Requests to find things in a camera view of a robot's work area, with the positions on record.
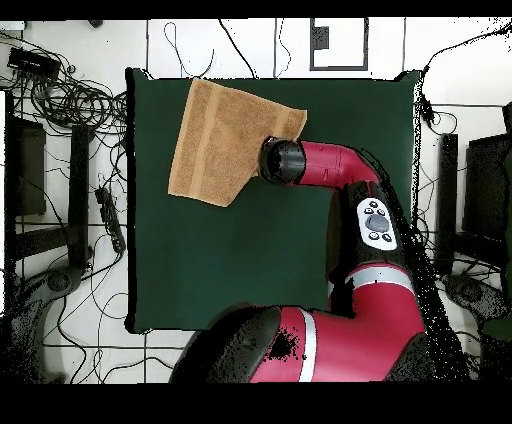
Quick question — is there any dark flat panel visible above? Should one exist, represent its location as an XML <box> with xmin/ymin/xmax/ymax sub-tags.
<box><xmin>15</xmin><ymin>117</ymin><xmax>47</xmax><ymax>217</ymax></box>

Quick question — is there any black box with cables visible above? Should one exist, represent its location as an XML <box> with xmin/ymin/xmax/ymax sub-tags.
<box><xmin>7</xmin><ymin>46</ymin><xmax>62</xmax><ymax>81</ymax></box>

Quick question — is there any black stand frame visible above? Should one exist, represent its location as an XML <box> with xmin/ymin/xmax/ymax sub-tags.
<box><xmin>3</xmin><ymin>90</ymin><xmax>95</xmax><ymax>273</ymax></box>

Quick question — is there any gray square frame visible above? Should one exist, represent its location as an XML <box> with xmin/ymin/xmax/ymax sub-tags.
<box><xmin>309</xmin><ymin>17</ymin><xmax>370</xmax><ymax>72</ymax></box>

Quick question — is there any tan terry towel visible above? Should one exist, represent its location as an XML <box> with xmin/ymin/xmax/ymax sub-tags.
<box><xmin>167</xmin><ymin>77</ymin><xmax>308</xmax><ymax>208</ymax></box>

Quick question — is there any black upright bar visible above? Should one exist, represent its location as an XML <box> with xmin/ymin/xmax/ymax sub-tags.
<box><xmin>434</xmin><ymin>133</ymin><xmax>460</xmax><ymax>277</ymax></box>

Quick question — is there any dark green tablecloth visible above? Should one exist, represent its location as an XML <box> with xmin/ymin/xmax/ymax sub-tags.
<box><xmin>124</xmin><ymin>66</ymin><xmax>421</xmax><ymax>335</ymax></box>

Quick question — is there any gray tripod base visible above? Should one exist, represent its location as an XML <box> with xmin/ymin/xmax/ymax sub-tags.
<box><xmin>37</xmin><ymin>265</ymin><xmax>85</xmax><ymax>299</ymax></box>
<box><xmin>441</xmin><ymin>273</ymin><xmax>507</xmax><ymax>319</ymax></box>

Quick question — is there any black power strip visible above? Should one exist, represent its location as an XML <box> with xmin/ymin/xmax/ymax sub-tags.
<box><xmin>94</xmin><ymin>186</ymin><xmax>127</xmax><ymax>255</ymax></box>

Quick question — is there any dark monitor panel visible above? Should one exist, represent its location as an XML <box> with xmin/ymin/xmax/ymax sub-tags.
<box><xmin>462</xmin><ymin>133</ymin><xmax>512</xmax><ymax>241</ymax></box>

